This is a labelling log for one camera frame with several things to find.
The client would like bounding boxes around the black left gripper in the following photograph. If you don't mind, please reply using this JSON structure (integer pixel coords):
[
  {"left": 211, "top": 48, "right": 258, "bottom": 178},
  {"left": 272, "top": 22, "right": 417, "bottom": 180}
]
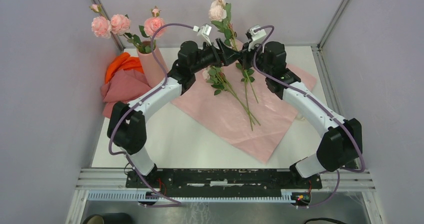
[{"left": 190, "top": 37, "right": 243, "bottom": 74}]

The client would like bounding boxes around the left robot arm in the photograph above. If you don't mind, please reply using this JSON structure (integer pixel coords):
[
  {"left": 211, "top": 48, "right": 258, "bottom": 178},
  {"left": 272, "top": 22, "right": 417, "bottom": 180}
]
[{"left": 107, "top": 38, "right": 249, "bottom": 188}]

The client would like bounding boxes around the pink rose stems bunch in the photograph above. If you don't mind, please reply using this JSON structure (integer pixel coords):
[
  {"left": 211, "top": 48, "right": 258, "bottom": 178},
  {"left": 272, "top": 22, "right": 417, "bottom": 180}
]
[{"left": 201, "top": 66, "right": 261, "bottom": 131}]

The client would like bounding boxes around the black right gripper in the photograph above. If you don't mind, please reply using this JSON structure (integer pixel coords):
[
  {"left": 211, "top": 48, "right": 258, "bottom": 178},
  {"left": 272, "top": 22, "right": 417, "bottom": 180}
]
[{"left": 238, "top": 39, "right": 272, "bottom": 78}]

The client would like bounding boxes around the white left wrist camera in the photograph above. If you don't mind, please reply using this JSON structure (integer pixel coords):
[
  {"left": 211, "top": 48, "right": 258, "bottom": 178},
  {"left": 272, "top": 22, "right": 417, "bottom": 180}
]
[{"left": 192, "top": 24, "right": 212, "bottom": 46}]

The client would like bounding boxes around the pink cloth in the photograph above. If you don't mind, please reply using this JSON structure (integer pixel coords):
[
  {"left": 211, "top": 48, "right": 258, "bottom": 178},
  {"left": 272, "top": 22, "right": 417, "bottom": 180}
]
[{"left": 100, "top": 69, "right": 152, "bottom": 119}]

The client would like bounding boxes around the white slotted cable duct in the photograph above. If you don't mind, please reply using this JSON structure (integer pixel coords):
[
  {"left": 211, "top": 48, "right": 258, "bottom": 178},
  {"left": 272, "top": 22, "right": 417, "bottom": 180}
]
[{"left": 86, "top": 189, "right": 311, "bottom": 204}]

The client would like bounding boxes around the black round object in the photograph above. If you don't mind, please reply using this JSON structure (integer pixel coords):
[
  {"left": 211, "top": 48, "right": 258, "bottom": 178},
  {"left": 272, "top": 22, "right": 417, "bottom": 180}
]
[{"left": 82, "top": 212, "right": 134, "bottom": 224}]

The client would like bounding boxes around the black floor cable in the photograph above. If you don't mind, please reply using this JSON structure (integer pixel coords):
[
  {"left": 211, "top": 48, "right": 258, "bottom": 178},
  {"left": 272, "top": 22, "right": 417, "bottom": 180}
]
[{"left": 303, "top": 217, "right": 349, "bottom": 224}]

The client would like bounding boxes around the pink cylindrical vase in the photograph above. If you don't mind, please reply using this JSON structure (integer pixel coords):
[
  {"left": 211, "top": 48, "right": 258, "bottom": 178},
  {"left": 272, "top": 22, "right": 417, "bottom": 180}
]
[{"left": 137, "top": 47, "right": 169, "bottom": 88}]

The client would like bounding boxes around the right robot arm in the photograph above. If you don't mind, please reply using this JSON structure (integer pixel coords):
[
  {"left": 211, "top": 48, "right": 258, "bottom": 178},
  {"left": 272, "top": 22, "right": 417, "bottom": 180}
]
[{"left": 241, "top": 41, "right": 363, "bottom": 188}]

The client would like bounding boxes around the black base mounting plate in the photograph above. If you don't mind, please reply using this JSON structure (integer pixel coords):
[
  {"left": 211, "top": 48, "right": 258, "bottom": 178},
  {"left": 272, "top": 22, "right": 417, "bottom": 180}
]
[{"left": 144, "top": 168, "right": 323, "bottom": 198}]

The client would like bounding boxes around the orange cloth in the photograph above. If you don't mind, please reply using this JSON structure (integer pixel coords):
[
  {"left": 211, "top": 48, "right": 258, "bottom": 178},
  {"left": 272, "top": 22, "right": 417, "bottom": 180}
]
[{"left": 104, "top": 52, "right": 144, "bottom": 84}]

